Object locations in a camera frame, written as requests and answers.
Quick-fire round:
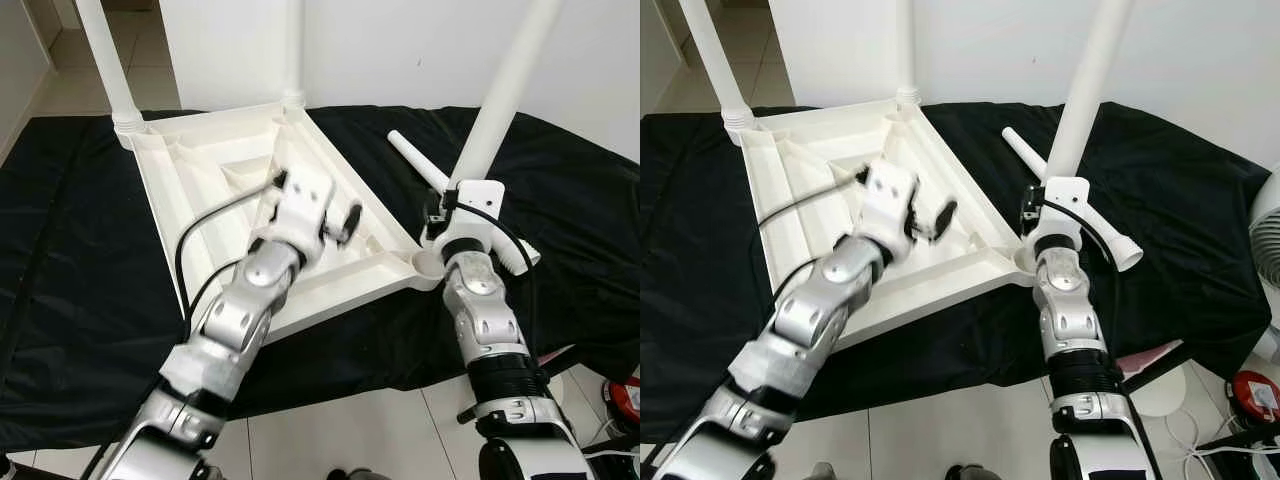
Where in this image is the white round stand base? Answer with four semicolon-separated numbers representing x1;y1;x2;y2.
1130;362;1189;419
545;370;611;421

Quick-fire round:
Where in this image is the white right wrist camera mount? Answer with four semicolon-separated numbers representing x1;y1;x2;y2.
1022;175;1091;251
425;180;506;256

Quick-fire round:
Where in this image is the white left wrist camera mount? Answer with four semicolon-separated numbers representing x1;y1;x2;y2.
860;160;921;251
262;165;336;256

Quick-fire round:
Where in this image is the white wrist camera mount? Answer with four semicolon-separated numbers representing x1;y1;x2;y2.
860;160;921;251
425;180;506;256
1022;175;1091;251
262;165;336;256

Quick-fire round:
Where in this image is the white plastic children table top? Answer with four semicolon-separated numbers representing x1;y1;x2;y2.
115;100;446;346
735;97;1036;351

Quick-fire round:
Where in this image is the red round cable reel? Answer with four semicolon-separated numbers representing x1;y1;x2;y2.
603;375;641;423
1228;370;1280;421

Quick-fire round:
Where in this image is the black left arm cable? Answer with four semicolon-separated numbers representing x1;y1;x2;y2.
755;175;866;301
175;180;286;321

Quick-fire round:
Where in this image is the black tablecloth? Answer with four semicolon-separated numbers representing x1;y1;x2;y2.
640;100;1271;441
0;105;641;451

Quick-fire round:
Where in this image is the white plastic table leg tube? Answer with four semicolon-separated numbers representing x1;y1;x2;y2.
75;0;149;136
1043;0;1136;183
387;130;543;271
450;0;566;191
680;0;756;131
1002;125;1144;273
280;0;308;109
895;0;923;106

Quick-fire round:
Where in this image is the white round fan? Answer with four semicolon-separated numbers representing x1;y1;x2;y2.
1245;180;1280;361

